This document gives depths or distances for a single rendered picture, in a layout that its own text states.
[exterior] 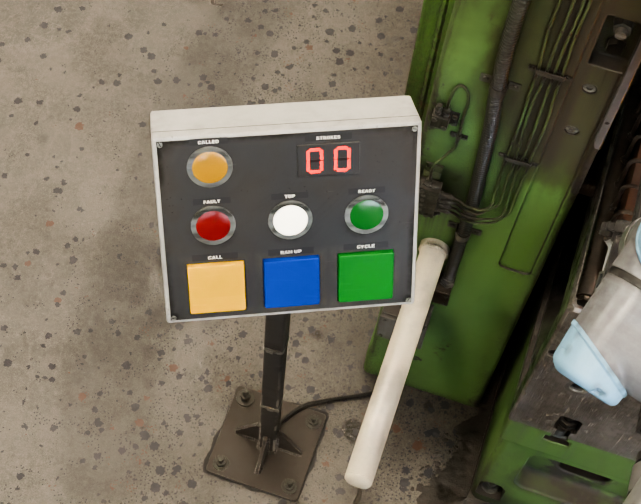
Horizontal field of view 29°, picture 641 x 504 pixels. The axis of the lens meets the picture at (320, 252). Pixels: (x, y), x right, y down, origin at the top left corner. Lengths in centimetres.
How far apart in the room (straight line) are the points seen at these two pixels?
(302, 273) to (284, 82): 147
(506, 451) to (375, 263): 79
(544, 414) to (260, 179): 78
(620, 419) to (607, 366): 95
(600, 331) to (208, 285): 66
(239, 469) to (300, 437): 14
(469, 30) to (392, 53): 148
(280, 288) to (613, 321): 63
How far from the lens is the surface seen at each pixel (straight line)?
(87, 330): 277
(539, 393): 210
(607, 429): 216
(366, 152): 160
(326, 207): 163
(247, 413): 267
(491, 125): 181
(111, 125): 303
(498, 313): 232
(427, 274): 212
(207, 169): 158
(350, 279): 168
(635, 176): 188
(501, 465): 245
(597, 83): 173
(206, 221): 162
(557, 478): 254
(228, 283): 166
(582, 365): 116
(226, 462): 263
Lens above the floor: 250
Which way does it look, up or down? 62 degrees down
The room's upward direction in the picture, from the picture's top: 7 degrees clockwise
